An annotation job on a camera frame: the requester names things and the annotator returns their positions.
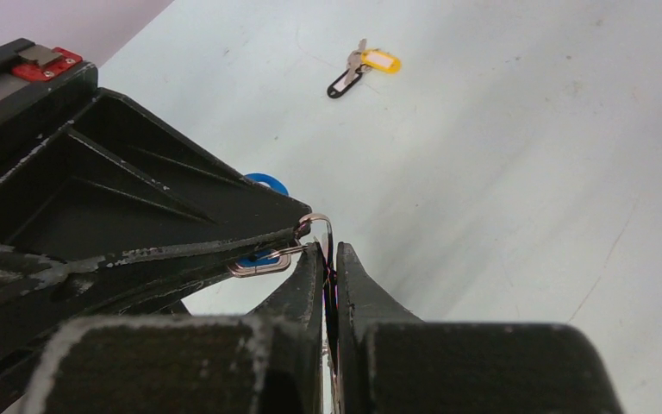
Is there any large metal keyring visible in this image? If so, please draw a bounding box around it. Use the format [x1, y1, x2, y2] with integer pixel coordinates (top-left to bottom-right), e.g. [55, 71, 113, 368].
[299, 213, 339, 378]

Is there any key with blue tag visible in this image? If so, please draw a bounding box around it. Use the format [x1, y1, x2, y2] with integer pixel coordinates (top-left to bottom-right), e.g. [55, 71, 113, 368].
[228, 172, 312, 279]

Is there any key with yellow tag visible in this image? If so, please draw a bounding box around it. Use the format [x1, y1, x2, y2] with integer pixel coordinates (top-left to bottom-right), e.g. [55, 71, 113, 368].
[344, 38, 402, 85]

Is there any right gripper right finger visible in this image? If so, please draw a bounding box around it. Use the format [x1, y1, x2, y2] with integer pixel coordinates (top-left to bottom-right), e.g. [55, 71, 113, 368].
[336, 242, 622, 413]

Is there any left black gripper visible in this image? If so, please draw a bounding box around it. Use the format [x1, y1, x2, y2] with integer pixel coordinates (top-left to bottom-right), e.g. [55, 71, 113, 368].
[0, 38, 313, 270]

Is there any black key tag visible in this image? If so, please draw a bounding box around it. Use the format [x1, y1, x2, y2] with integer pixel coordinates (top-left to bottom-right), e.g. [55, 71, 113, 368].
[326, 70, 363, 99]

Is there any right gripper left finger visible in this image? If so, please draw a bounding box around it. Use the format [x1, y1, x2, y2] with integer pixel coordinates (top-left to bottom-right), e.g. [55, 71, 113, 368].
[22, 244, 324, 413]

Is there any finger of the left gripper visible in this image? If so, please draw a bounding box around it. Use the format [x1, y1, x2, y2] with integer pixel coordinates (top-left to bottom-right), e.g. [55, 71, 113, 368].
[0, 242, 309, 414]

